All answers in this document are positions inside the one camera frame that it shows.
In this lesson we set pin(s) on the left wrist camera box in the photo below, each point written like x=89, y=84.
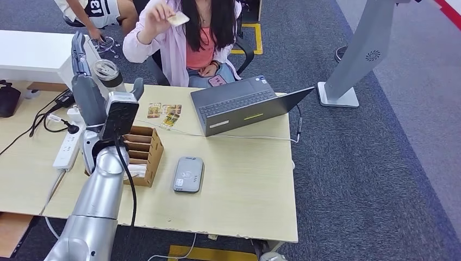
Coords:
x=120, y=115

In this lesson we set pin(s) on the black bag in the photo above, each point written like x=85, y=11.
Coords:
x=7, y=101

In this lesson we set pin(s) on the small white object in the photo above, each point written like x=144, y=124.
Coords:
x=31, y=93

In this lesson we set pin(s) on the brown landscape picture card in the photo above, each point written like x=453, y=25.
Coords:
x=171, y=109

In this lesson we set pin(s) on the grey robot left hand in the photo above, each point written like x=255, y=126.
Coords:
x=88, y=101

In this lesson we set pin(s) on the person's right hand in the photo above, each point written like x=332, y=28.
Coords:
x=158, y=14

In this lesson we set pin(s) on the grey pillar stand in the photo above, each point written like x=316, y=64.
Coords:
x=360, y=50

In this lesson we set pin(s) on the yellow-green picture card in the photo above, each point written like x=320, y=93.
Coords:
x=170, y=119

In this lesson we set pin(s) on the stool with purple wheel base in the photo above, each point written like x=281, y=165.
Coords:
x=108, y=46

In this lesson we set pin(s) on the pale plastic card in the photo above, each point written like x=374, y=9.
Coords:
x=164, y=125

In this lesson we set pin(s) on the white cabinet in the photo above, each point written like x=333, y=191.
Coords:
x=36, y=54

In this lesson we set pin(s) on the person's hand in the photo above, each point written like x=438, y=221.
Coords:
x=97, y=35

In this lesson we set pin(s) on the cardboard organizer box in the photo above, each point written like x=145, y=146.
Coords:
x=153, y=162

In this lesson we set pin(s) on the black equipment stand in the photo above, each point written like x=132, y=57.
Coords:
x=248, y=14

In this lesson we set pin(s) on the black power adapter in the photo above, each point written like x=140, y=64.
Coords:
x=65, y=99

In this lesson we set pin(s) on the black plug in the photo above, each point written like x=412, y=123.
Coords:
x=73, y=129

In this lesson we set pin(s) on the white power strip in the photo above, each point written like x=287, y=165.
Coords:
x=66, y=151

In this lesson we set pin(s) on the round black base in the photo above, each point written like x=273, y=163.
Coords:
x=338, y=54

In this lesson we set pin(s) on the white charger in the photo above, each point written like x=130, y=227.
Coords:
x=73, y=115

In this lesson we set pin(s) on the person's left hand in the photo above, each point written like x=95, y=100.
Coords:
x=208, y=70

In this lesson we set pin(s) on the grey card reader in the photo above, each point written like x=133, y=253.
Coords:
x=188, y=174

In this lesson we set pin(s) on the pink phone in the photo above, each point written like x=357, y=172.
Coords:
x=217, y=81

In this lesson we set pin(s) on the white key card stack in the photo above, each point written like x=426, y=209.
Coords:
x=138, y=171

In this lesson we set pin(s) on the clear tumbler with black band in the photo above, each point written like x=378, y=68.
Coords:
x=108, y=74

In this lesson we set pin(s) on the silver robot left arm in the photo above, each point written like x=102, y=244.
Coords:
x=97, y=194

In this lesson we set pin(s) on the person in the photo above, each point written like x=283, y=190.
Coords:
x=104, y=9
x=173, y=54

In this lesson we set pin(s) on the grey laptop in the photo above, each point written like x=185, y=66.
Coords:
x=234, y=106

